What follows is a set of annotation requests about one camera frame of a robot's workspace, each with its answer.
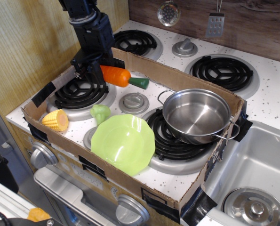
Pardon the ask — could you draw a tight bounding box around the grey centre stove knob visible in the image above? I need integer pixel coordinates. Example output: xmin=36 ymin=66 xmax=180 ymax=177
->
xmin=119 ymin=93 xmax=149 ymax=115

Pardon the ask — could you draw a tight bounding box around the grey back stove knob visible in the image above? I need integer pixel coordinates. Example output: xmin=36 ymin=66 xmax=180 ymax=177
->
xmin=172 ymin=38 xmax=198 ymax=57

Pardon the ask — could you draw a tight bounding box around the orange toy carrot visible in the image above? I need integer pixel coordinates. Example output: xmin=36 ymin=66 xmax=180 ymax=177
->
xmin=100 ymin=65 xmax=149 ymax=89

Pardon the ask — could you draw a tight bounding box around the grey right oven knob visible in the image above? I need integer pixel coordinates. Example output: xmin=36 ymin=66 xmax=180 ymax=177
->
xmin=116 ymin=194 xmax=150 ymax=226

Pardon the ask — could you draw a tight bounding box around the grey left oven knob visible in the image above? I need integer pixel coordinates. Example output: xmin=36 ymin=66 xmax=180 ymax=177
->
xmin=30 ymin=141 xmax=58 ymax=169

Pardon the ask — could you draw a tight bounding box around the grey oven door handle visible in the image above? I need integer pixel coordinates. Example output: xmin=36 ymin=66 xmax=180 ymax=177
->
xmin=34 ymin=167 xmax=119 ymax=226

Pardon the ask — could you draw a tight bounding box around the yellow toy corn cob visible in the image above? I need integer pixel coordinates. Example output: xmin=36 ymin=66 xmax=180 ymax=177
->
xmin=41 ymin=109 xmax=69 ymax=131

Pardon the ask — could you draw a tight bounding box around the steel pot lid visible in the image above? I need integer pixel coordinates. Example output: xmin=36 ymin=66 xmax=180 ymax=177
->
xmin=222 ymin=187 xmax=280 ymax=226

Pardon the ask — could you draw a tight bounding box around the steel sink basin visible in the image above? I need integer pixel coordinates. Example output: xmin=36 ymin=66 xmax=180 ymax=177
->
xmin=181 ymin=120 xmax=280 ymax=226

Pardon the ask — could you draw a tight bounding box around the black burner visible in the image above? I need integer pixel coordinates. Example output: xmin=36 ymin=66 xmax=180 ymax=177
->
xmin=143 ymin=107 xmax=213 ymax=175
xmin=184 ymin=54 xmax=260 ymax=99
xmin=114 ymin=30 xmax=163 ymax=61
xmin=47 ymin=78 xmax=117 ymax=121

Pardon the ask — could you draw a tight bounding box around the front right black burner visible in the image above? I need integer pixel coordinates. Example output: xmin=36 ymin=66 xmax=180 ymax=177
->
xmin=143 ymin=107 xmax=213 ymax=175

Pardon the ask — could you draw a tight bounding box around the stainless steel pot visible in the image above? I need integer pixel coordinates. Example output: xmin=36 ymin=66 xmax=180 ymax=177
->
xmin=158 ymin=89 xmax=240 ymax=145

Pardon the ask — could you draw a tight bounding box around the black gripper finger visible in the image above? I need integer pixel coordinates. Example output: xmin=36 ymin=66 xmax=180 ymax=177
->
xmin=74 ymin=64 xmax=88 ymax=79
xmin=87 ymin=61 xmax=106 ymax=86

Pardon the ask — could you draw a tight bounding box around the orange toy piece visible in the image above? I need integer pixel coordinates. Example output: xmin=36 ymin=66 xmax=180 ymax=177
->
xmin=27 ymin=208 xmax=51 ymax=222

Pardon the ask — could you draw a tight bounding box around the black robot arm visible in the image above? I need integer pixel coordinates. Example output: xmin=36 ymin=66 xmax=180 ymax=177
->
xmin=59 ymin=0 xmax=115 ymax=85

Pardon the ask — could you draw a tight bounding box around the green toy broccoli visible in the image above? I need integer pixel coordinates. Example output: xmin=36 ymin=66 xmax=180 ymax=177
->
xmin=90 ymin=104 xmax=111 ymax=126

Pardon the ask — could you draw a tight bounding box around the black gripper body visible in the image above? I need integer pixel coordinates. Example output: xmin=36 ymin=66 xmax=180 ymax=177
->
xmin=70 ymin=13 xmax=115 ymax=66

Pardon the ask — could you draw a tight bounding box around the green plastic plate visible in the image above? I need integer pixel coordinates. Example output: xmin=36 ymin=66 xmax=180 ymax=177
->
xmin=91 ymin=114 xmax=155 ymax=176

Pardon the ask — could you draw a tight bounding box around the back right black burner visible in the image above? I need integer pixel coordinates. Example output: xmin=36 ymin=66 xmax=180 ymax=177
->
xmin=184 ymin=54 xmax=260 ymax=99

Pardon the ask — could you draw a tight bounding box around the front left black burner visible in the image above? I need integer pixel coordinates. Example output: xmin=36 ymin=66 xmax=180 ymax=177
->
xmin=47 ymin=78 xmax=117 ymax=121

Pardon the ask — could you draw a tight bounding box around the grey stove knob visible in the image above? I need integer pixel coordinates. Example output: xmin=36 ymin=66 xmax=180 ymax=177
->
xmin=172 ymin=38 xmax=198 ymax=57
xmin=119 ymin=93 xmax=149 ymax=115

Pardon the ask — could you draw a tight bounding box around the grey oven knob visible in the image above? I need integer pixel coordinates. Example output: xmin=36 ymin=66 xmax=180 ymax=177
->
xmin=116 ymin=194 xmax=150 ymax=226
xmin=30 ymin=141 xmax=58 ymax=169

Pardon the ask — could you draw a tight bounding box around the back left black burner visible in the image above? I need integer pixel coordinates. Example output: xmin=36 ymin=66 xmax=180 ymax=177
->
xmin=114 ymin=30 xmax=163 ymax=61

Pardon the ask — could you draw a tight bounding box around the cardboard fence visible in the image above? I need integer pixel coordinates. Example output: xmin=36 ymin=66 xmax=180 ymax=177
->
xmin=22 ymin=49 xmax=245 ymax=226

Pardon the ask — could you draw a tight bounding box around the hanging metal strainer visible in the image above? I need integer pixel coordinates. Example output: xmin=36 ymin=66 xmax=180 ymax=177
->
xmin=157 ymin=0 xmax=181 ymax=27

